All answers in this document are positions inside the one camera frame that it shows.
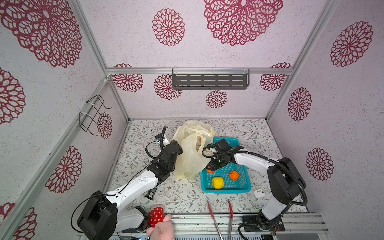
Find grey wall shelf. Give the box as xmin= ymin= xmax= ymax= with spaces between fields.
xmin=171 ymin=69 xmax=250 ymax=90

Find small black clip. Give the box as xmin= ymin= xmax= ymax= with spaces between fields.
xmin=145 ymin=188 xmax=157 ymax=201

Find orange fruit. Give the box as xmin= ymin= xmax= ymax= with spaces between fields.
xmin=229 ymin=171 xmax=240 ymax=181
xmin=206 ymin=166 xmax=214 ymax=174

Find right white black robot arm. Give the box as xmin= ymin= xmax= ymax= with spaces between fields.
xmin=202 ymin=139 xmax=308 ymax=232

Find cream plastic bag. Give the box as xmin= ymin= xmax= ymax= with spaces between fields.
xmin=173 ymin=121 xmax=216 ymax=180

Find black wire wall rack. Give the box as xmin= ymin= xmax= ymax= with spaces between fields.
xmin=78 ymin=95 xmax=113 ymax=139

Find yellow lemon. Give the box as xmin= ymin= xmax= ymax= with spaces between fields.
xmin=212 ymin=177 xmax=225 ymax=190

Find pink plush toy red cap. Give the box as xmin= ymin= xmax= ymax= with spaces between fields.
xmin=146 ymin=205 xmax=175 ymax=240

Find red metal tongs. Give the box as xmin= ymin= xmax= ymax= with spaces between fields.
xmin=206 ymin=199 xmax=234 ymax=240

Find white earbuds case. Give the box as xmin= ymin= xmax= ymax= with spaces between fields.
xmin=253 ymin=189 xmax=266 ymax=199

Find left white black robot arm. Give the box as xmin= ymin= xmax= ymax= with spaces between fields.
xmin=71 ymin=127 xmax=183 ymax=240

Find teal plastic basket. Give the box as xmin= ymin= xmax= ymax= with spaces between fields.
xmin=200 ymin=137 xmax=252 ymax=194

